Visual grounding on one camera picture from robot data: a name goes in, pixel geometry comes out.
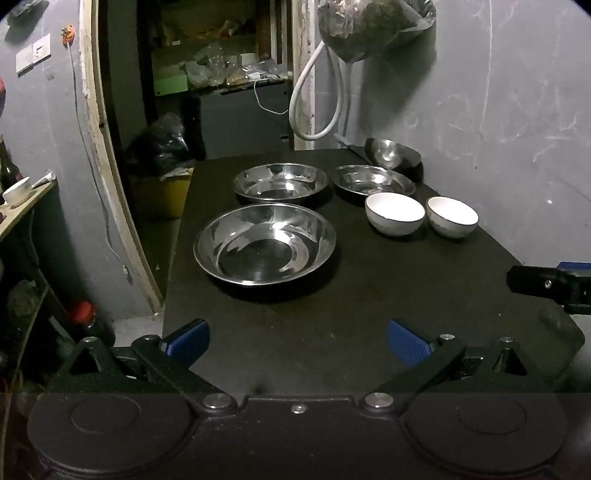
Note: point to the dark glass bottle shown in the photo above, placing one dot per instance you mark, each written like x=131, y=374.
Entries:
x=8, y=170

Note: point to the clutter of plastic bags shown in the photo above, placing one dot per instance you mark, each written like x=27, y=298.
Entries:
x=221, y=64

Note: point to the wooden shelf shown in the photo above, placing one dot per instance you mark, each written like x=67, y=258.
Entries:
x=25, y=210

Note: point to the white ceramic bowl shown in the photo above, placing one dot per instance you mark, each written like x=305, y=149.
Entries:
x=395, y=210
x=452, y=216

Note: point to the wooden door frame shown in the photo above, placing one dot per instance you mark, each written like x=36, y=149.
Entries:
x=104, y=138

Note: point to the hanging clear plastic bag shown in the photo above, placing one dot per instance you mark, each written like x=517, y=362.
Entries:
x=369, y=23

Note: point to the small steel plate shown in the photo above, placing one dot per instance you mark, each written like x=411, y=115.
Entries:
x=369, y=181

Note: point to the grey cabinet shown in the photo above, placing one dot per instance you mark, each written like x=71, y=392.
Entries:
x=244, y=129

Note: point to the white spoon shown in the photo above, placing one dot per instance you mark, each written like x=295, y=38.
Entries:
x=44, y=179

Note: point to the yellow bin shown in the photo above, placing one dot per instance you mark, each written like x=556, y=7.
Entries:
x=161, y=194

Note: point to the white light switch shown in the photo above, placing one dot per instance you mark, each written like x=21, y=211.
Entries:
x=33, y=54

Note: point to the black garbage bag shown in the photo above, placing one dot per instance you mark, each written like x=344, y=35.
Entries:
x=159, y=143

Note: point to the small hanging wall bag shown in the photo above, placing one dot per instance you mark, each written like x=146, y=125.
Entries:
x=25, y=10

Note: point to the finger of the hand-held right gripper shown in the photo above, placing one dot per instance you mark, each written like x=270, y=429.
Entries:
x=535, y=281
x=575, y=265

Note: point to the green box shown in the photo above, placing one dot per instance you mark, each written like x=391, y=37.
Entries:
x=171, y=84

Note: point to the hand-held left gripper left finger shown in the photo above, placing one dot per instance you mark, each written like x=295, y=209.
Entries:
x=189, y=342

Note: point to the red cap bottle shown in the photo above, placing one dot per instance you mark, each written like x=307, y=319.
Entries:
x=87, y=318

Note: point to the steel bowl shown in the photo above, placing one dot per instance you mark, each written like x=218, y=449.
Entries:
x=392, y=152

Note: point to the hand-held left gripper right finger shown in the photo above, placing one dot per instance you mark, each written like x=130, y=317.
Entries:
x=408, y=346

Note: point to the large steel plate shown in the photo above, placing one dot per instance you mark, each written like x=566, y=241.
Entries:
x=240, y=240

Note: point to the orange power plug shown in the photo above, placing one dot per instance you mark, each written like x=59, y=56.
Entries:
x=68, y=34

